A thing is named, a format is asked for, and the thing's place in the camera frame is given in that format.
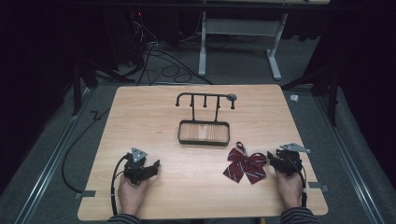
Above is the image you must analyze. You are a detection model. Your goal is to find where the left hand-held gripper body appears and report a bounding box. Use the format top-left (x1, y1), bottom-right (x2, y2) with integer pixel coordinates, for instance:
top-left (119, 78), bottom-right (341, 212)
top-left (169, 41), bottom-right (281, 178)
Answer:
top-left (122, 147), bottom-right (153, 185)

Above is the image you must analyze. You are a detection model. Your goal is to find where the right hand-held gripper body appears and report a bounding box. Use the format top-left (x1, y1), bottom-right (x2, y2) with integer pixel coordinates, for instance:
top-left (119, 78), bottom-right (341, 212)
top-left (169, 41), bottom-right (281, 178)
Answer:
top-left (275, 142), bottom-right (311, 177)

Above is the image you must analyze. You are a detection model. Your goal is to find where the dark red striped bow tie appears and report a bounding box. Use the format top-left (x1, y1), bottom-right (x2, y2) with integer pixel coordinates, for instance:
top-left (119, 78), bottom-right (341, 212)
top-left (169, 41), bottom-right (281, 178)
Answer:
top-left (222, 141), bottom-right (268, 185)

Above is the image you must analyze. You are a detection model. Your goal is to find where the black metal hook rack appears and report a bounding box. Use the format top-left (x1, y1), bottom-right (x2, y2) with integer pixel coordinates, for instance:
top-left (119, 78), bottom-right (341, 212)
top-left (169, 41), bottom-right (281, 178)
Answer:
top-left (175, 91), bottom-right (238, 147)

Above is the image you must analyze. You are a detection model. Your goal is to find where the person's right hand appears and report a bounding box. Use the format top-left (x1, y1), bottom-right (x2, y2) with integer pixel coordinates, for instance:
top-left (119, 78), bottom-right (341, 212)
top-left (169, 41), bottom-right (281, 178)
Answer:
top-left (275, 169), bottom-right (304, 210)

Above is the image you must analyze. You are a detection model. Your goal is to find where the black stand leg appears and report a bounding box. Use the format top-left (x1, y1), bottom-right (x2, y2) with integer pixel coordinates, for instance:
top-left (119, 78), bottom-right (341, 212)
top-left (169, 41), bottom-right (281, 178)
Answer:
top-left (71, 59), bottom-right (135, 117)
top-left (281, 66), bottom-right (340, 127)

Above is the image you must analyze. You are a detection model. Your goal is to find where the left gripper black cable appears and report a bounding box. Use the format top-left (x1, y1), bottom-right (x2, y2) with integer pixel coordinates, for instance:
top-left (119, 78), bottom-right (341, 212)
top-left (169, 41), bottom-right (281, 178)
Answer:
top-left (110, 154), bottom-right (129, 217)

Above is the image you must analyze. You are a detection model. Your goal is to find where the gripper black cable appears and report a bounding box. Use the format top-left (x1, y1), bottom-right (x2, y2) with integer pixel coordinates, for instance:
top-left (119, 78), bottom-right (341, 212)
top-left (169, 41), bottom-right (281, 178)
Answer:
top-left (110, 154), bottom-right (129, 217)
top-left (297, 161), bottom-right (308, 208)

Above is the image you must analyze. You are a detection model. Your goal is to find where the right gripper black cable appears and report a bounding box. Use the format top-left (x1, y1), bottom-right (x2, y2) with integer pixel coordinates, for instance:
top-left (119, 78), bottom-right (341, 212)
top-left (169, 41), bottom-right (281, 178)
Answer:
top-left (297, 161), bottom-right (308, 208)

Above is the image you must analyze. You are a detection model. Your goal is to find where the grey table bracket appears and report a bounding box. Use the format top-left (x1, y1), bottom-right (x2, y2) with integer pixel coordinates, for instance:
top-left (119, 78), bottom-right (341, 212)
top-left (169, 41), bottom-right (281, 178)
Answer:
top-left (74, 189), bottom-right (96, 200)
top-left (307, 181), bottom-right (330, 192)

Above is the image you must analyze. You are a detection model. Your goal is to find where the long black floor cable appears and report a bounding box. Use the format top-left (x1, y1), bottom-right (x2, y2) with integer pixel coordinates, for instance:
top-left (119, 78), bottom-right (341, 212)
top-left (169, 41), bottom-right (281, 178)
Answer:
top-left (61, 106), bottom-right (111, 194)

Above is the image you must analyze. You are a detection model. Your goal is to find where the tangle of floor cables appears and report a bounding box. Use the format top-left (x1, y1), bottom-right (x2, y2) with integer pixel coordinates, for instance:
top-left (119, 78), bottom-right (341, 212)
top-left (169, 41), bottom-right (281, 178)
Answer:
top-left (125, 12), bottom-right (216, 86)

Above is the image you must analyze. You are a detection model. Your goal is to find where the grey metal desk frame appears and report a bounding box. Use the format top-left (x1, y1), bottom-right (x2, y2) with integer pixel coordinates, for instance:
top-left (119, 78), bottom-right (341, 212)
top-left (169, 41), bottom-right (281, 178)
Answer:
top-left (198, 11), bottom-right (289, 81)

